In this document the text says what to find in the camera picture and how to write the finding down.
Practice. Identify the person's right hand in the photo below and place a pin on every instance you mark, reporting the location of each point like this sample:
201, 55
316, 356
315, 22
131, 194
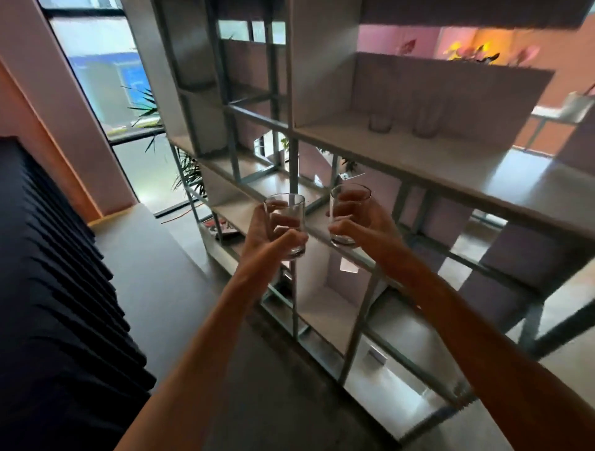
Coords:
376, 232

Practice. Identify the person's left hand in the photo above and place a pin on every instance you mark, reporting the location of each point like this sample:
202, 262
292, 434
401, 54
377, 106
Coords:
255, 251

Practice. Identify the person's right thumb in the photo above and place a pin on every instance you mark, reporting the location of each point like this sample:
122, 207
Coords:
344, 226

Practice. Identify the person's left thumb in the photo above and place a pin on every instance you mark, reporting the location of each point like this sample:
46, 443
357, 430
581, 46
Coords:
292, 241

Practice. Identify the clear drinking glass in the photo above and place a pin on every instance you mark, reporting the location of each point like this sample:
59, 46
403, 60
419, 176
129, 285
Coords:
426, 124
380, 121
339, 239
297, 209

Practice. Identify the person's right forearm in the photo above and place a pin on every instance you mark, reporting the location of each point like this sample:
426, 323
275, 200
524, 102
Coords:
488, 362

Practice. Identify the person's left forearm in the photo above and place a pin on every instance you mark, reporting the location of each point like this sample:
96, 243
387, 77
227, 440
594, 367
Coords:
195, 371

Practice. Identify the white paper card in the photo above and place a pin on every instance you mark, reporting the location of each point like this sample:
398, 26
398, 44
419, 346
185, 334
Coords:
348, 265

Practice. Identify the colourful magazine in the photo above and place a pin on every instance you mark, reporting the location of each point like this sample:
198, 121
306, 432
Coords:
221, 227

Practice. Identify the green palm plant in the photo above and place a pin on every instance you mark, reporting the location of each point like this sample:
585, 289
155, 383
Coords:
190, 172

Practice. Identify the grey open shelf unit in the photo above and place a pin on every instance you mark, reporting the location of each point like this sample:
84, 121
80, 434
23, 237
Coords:
325, 79

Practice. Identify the yellow flowers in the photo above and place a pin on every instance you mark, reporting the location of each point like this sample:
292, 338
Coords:
472, 51

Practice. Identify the black pleated curtain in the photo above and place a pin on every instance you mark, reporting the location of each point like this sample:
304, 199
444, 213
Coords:
51, 302

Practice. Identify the black framed window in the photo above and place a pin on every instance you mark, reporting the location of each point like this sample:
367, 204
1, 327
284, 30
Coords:
102, 69

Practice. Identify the white flower pot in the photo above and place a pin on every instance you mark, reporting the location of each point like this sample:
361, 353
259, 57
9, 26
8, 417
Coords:
576, 107

